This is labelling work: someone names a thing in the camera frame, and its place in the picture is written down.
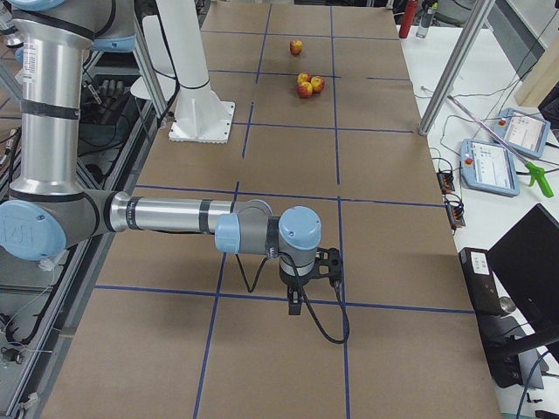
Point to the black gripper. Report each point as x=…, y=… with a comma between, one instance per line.
x=294, y=280

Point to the lone red yellow apple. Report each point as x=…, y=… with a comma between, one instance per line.
x=296, y=47

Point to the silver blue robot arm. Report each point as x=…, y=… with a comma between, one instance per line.
x=48, y=211

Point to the near orange connector board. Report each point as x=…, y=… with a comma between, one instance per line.
x=454, y=207

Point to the orange connector board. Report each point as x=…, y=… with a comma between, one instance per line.
x=454, y=207
x=445, y=175

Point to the black computer box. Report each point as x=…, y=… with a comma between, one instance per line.
x=481, y=284

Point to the far orange connector board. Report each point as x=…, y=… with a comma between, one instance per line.
x=445, y=175

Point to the front red yellow apple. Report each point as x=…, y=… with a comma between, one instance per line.
x=304, y=90

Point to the right red yellow apple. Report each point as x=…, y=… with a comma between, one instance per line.
x=317, y=83

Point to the rear red yellow apple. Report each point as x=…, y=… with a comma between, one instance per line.
x=303, y=77

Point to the near blue teach pendant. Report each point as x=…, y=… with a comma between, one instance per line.
x=488, y=167

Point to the blue teach pendant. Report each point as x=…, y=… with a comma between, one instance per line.
x=524, y=132
x=488, y=167

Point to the black monitor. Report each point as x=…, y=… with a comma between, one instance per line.
x=525, y=261

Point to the far blue teach pendant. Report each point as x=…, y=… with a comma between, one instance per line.
x=524, y=132

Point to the clear water bottle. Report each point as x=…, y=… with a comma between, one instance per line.
x=429, y=9

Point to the red bottle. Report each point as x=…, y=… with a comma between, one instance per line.
x=408, y=18

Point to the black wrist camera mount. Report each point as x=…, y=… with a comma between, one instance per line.
x=328, y=264

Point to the white pedestal base plate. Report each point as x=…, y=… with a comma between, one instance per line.
x=201, y=116

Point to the aluminium side rail frame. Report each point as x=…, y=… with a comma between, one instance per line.
x=43, y=308

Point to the green handled grabber stick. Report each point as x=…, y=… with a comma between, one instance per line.
x=537, y=174

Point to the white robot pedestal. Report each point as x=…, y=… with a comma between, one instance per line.
x=175, y=46

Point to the aluminium frame post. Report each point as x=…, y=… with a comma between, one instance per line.
x=457, y=58

